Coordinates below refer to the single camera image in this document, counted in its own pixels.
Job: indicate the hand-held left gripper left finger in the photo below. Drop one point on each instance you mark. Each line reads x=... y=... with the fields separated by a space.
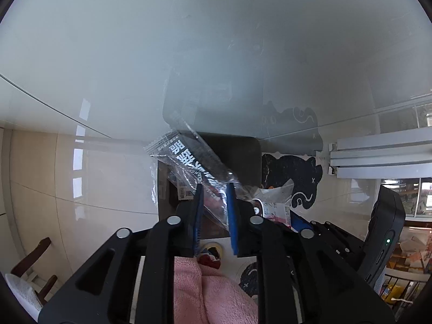
x=198 y=216

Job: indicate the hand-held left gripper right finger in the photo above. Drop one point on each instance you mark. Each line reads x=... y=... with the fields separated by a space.
x=232 y=219

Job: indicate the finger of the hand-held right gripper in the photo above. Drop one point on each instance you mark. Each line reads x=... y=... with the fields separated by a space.
x=299 y=222
x=341 y=241

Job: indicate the white packet with pink print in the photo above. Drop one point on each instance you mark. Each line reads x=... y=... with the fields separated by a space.
x=275 y=202

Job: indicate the dark square trash bin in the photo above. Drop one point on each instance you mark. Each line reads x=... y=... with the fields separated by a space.
x=243 y=162

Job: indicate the clear plastic wrapper black print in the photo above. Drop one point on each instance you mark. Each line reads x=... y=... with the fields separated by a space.
x=189 y=157

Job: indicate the cluttered storage rack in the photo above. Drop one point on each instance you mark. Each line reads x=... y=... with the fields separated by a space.
x=408 y=270

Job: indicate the red bow slipper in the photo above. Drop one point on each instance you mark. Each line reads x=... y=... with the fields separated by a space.
x=210 y=254

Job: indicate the round black cat floor mat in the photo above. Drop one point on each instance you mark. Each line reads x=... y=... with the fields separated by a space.
x=249 y=276

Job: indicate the pink fleece pants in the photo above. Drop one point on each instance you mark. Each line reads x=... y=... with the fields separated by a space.
x=209 y=293

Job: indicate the wooden chair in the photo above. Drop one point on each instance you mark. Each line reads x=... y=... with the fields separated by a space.
x=33 y=266

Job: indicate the white seat cushion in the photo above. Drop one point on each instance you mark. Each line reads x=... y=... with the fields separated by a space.
x=20 y=293

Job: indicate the aluminium window frame rail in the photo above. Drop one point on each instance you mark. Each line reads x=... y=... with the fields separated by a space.
x=371 y=155

